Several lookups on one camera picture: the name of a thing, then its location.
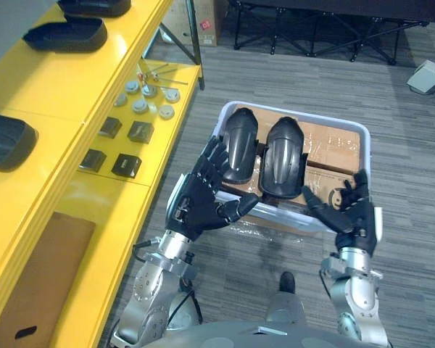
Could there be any brown cardboard sheet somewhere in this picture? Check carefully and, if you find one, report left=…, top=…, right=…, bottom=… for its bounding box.
left=0, top=211, right=97, bottom=348

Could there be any white plastic bin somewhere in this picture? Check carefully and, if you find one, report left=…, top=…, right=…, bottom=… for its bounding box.
left=212, top=101, right=373, bottom=236

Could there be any black folding frame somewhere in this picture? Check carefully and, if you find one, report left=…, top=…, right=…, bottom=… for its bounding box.
left=233, top=0, right=430, bottom=67

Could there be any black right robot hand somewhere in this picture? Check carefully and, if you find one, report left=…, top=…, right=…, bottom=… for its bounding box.
left=302, top=169, right=384, bottom=254

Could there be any small black box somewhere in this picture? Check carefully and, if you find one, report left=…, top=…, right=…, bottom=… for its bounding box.
left=78, top=148, right=108, bottom=173
left=110, top=153, right=144, bottom=180
left=98, top=116, right=123, bottom=139
left=127, top=120, right=155, bottom=144

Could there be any black plastic housing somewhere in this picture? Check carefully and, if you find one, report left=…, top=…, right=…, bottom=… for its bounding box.
left=221, top=108, right=260, bottom=183
left=260, top=116, right=308, bottom=200
left=57, top=0, right=132, bottom=19
left=0, top=111, right=39, bottom=173
left=22, top=16, right=109, bottom=54

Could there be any dark robot foot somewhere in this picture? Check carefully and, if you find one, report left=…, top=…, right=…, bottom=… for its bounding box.
left=278, top=271, right=297, bottom=294

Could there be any grey robot torso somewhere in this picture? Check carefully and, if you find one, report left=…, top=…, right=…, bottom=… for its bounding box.
left=141, top=318, right=389, bottom=348

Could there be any yellow metal shelf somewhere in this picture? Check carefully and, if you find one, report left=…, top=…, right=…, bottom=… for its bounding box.
left=0, top=0, right=204, bottom=348

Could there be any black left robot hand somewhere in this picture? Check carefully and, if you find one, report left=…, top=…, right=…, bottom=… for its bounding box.
left=165, top=136, right=259, bottom=242

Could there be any silver robot leg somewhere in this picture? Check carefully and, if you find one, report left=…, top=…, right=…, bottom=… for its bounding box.
left=265, top=291, right=307, bottom=326

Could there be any brown printed cardboard box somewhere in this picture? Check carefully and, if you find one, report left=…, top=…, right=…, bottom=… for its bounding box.
left=220, top=104, right=364, bottom=215

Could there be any white foot pedal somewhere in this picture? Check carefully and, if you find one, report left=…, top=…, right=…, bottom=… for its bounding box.
left=406, top=59, right=435, bottom=96

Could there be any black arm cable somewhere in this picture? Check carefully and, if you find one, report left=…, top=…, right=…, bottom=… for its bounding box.
left=166, top=278, right=204, bottom=326

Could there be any cardboard box with red label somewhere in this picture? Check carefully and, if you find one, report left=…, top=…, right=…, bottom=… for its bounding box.
left=162, top=0, right=223, bottom=48

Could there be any black shelf frame post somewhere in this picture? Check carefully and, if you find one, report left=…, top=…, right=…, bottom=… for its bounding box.
left=158, top=0, right=207, bottom=91

